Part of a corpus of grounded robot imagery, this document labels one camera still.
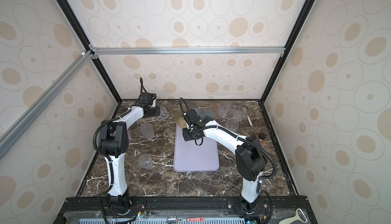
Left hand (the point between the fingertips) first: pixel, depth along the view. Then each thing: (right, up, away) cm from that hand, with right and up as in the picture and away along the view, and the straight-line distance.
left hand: (161, 107), depth 103 cm
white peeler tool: (+73, -52, -33) cm, 95 cm away
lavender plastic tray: (+20, -31, -11) cm, 38 cm away
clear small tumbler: (+1, -5, +6) cm, 8 cm away
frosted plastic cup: (-7, -15, -6) cm, 18 cm away
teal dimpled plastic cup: (+33, -4, +1) cm, 34 cm away
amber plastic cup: (+13, -9, +2) cm, 16 cm away
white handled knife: (+62, -11, +3) cm, 63 cm away
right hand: (+19, -18, -16) cm, 30 cm away
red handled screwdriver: (+24, -53, -33) cm, 67 cm away
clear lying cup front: (-5, -32, -16) cm, 36 cm away
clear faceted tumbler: (+55, -4, +6) cm, 55 cm away
